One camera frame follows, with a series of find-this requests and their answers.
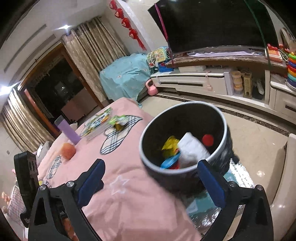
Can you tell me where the red Skittles candy tube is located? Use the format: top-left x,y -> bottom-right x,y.
202,134 -> 214,147

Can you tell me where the blue plastic wrapper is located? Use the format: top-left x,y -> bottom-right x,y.
161,152 -> 181,169

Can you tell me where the yellow snack wrapper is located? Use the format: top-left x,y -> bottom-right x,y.
162,136 -> 180,159

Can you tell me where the red snack bag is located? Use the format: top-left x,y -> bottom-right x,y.
169,161 -> 180,170

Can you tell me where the crumpled white paper trash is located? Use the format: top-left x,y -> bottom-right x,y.
178,132 -> 210,168

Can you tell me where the black round trash bin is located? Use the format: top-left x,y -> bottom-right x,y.
139,101 -> 239,193

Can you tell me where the beige curtain left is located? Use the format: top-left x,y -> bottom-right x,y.
1,87 -> 55,152

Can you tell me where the beige curtain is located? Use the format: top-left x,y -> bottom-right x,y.
1,87 -> 55,152
61,17 -> 127,102

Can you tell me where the orange peach fruit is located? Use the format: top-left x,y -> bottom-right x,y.
60,143 -> 76,161

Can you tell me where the purple cylindrical bottle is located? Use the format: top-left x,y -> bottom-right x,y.
54,115 -> 81,145

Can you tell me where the pink blanket table cover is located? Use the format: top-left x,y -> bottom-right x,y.
38,98 -> 201,240

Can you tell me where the stack of children books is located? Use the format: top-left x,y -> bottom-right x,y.
80,108 -> 112,141

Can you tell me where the green snack wrapper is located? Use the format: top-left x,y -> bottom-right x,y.
109,115 -> 128,132

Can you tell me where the white TV cabinet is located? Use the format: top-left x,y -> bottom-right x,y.
151,52 -> 295,123

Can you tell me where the teal cloth covered furniture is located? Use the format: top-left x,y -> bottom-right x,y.
99,53 -> 151,101

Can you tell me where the pink kettlebell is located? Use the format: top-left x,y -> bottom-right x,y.
145,79 -> 159,96

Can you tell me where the beige curtain right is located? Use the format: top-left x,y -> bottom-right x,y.
61,17 -> 127,102

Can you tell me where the colourful toy play set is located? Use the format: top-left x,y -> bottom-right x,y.
147,47 -> 174,74

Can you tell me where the red hanging chinese decoration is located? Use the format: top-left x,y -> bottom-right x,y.
108,0 -> 147,51

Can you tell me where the black television screen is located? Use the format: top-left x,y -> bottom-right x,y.
148,0 -> 278,54

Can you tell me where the stacking ring toy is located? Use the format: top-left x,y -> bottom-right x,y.
287,52 -> 296,89

